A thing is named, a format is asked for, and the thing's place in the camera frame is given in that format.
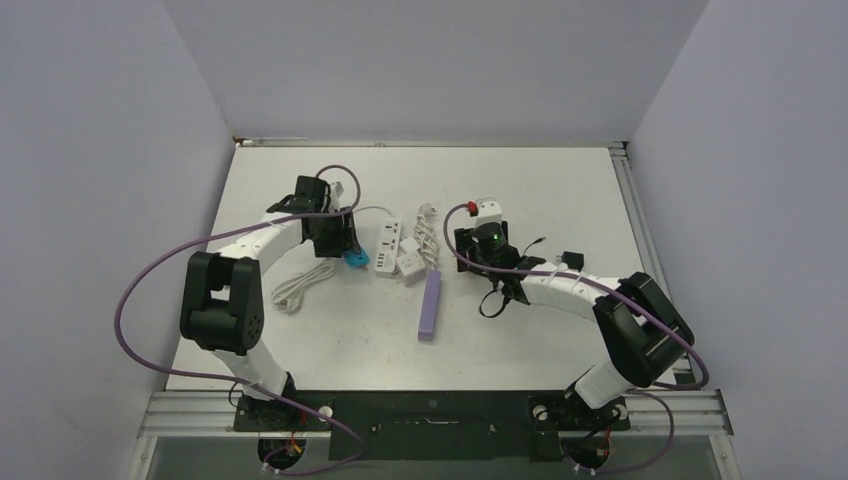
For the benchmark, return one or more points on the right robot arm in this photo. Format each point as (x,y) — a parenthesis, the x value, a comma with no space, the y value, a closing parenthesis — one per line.
(642,331)

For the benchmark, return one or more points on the blue plug cube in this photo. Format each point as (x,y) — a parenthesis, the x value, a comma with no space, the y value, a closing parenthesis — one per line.
(356,258)

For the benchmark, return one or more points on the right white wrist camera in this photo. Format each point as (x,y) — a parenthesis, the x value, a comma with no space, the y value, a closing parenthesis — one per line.
(484,211)

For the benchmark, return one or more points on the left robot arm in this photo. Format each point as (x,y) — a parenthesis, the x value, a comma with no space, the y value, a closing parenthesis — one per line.
(222,308)

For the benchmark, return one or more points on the aluminium frame rail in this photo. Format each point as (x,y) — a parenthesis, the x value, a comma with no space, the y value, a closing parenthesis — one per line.
(645,245)

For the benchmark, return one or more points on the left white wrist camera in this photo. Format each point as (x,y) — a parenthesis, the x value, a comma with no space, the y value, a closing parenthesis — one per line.
(334,193)

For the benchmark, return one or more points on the black plug with cable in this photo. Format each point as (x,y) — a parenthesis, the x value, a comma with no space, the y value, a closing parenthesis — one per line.
(573,260)

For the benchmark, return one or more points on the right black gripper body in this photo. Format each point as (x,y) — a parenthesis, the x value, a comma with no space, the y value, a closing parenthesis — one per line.
(468,243)

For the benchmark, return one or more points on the purple power strip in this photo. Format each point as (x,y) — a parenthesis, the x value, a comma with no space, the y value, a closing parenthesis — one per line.
(430,304)

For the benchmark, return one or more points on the white plug adapter with sticker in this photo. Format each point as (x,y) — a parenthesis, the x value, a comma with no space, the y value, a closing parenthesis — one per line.
(410,263)

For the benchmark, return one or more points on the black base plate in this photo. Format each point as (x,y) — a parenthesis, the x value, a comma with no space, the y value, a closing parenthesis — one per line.
(538,425)

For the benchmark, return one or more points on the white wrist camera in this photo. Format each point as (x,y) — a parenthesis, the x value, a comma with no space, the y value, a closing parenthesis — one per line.
(334,193)
(484,211)

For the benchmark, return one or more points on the white power strip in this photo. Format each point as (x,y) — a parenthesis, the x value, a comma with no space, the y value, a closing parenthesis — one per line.
(385,263)

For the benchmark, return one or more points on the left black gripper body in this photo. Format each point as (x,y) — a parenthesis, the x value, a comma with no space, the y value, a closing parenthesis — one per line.
(333,235)

